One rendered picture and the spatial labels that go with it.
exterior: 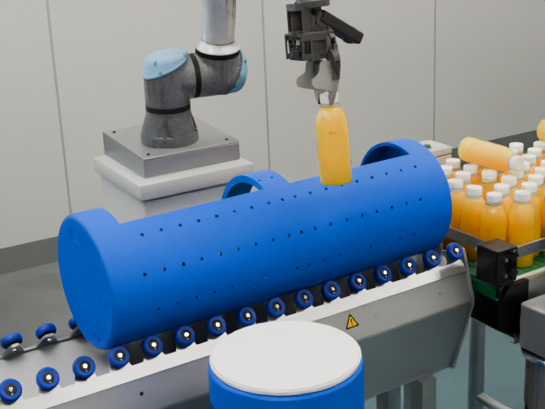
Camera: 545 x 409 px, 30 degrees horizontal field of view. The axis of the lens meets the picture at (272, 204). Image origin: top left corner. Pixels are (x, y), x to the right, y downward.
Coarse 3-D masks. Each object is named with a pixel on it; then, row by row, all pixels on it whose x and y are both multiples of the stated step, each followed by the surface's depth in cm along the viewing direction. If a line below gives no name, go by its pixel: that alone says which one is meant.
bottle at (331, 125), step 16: (320, 112) 209; (336, 112) 208; (320, 128) 209; (336, 128) 208; (320, 144) 210; (336, 144) 209; (320, 160) 211; (336, 160) 210; (320, 176) 213; (336, 176) 211
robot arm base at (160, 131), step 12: (180, 108) 258; (144, 120) 262; (156, 120) 259; (168, 120) 258; (180, 120) 259; (192, 120) 264; (144, 132) 261; (156, 132) 259; (168, 132) 259; (180, 132) 259; (192, 132) 262; (144, 144) 262; (156, 144) 259; (168, 144) 259; (180, 144) 260
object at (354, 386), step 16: (208, 368) 185; (224, 384) 178; (352, 384) 179; (224, 400) 179; (240, 400) 176; (256, 400) 174; (272, 400) 173; (288, 400) 173; (304, 400) 173; (320, 400) 174; (336, 400) 176; (352, 400) 180
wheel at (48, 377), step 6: (42, 372) 195; (48, 372) 196; (54, 372) 196; (36, 378) 195; (42, 378) 195; (48, 378) 195; (54, 378) 196; (36, 384) 195; (42, 384) 194; (48, 384) 195; (54, 384) 195
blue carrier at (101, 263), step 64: (256, 192) 217; (320, 192) 222; (384, 192) 229; (448, 192) 238; (64, 256) 213; (128, 256) 197; (192, 256) 203; (256, 256) 211; (320, 256) 221; (384, 256) 234; (128, 320) 198; (192, 320) 211
